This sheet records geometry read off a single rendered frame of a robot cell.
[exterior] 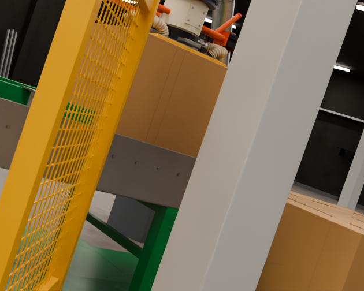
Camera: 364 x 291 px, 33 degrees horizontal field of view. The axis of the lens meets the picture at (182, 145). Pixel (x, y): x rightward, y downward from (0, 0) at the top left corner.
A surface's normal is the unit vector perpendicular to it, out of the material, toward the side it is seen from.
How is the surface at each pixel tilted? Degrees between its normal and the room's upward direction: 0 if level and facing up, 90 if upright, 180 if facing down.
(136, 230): 90
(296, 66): 90
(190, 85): 90
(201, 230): 90
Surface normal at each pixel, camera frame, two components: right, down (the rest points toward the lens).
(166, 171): 0.55, 0.22
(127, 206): -0.46, -0.13
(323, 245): -0.76, -0.24
